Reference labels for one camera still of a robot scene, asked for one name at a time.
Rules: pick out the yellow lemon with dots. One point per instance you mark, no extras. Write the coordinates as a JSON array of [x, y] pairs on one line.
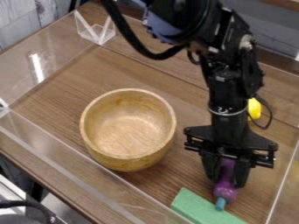
[[253, 109]]

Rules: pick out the green rectangular block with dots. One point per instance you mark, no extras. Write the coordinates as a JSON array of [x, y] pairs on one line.
[[199, 211]]

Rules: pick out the purple toy eggplant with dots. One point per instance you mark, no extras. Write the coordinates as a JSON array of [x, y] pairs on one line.
[[225, 191]]

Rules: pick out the brown wooden bowl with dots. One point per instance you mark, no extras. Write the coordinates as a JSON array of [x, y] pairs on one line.
[[126, 127]]

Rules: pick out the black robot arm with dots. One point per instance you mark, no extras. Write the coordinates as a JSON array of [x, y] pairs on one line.
[[216, 38]]

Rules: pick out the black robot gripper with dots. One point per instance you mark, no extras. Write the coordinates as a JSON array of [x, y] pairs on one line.
[[228, 139]]

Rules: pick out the clear acrylic corner bracket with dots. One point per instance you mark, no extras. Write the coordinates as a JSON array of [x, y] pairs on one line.
[[96, 33]]

